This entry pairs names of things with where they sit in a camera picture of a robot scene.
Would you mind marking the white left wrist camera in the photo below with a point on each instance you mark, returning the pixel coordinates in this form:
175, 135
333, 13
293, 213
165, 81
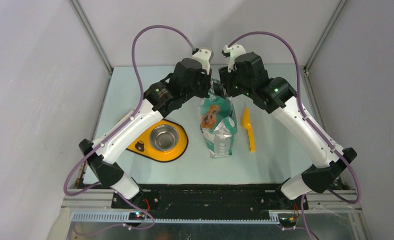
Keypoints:
204, 57

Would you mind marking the green white pet food bag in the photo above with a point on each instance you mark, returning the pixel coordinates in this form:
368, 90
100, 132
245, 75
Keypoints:
217, 121

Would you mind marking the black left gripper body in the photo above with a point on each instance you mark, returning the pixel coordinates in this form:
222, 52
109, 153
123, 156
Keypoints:
199, 89

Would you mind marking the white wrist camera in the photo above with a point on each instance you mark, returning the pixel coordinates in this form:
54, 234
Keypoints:
204, 57
232, 52

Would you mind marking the yellow plastic scoop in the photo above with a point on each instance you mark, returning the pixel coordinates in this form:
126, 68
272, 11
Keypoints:
247, 125

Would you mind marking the aluminium frame rail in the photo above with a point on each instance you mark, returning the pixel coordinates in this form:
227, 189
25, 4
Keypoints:
95, 206

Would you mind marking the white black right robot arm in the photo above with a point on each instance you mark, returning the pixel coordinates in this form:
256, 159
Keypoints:
246, 75

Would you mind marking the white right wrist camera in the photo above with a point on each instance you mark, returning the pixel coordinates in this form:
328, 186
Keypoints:
232, 52

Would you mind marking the yellow double pet bowl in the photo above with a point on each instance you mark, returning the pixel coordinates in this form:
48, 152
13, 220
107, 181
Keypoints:
163, 142

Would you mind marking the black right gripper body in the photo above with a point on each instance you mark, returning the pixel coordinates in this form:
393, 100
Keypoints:
232, 85

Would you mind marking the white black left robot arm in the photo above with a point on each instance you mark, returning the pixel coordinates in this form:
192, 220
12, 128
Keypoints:
157, 102

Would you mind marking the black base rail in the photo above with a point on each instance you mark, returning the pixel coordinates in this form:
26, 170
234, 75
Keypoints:
261, 196

